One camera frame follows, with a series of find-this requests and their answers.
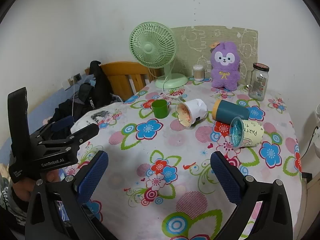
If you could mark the green desk fan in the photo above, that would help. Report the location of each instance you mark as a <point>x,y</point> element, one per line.
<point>150,47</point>

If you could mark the wooden chair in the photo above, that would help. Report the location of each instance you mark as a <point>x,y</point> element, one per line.
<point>120,72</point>

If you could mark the yellow printed plastic cup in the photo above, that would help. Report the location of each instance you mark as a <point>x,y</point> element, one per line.
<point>252,135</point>

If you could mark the teal cup with orange rim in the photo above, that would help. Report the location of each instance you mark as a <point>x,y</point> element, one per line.
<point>232,112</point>

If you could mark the person's left hand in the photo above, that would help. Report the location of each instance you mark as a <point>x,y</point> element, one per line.
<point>53,176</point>

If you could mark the purple plush toy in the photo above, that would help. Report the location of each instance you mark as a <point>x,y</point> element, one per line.
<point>225,75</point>

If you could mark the person's left forearm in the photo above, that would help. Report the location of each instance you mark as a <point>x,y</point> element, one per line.
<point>10,205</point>

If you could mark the floral tablecloth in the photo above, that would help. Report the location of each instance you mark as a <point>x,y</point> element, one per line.
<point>175,140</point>

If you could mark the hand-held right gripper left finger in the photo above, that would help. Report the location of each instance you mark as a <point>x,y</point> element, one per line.
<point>93,177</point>

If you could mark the white paper cup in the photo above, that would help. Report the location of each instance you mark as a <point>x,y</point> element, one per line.
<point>197,107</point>

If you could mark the glass jar with black lid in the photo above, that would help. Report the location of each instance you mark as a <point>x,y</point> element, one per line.
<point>258,87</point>

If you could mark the cotton swab container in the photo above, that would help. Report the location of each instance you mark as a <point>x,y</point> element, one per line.
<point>198,73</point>

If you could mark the wall outlet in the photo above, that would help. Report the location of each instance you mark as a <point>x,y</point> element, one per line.
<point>78,77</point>

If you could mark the small green cup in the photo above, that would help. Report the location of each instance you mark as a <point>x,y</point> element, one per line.
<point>160,110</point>

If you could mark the black backpack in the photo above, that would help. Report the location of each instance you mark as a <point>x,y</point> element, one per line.
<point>100,90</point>

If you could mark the white printed bag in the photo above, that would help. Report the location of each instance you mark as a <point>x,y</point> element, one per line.
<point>82,124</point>

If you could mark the beige patterned wall board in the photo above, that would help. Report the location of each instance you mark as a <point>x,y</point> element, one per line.
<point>195,45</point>

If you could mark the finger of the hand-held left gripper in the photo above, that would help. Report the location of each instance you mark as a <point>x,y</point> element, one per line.
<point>85,132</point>
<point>62,123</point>

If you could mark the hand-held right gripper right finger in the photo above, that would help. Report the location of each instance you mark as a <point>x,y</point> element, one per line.
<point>225,177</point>

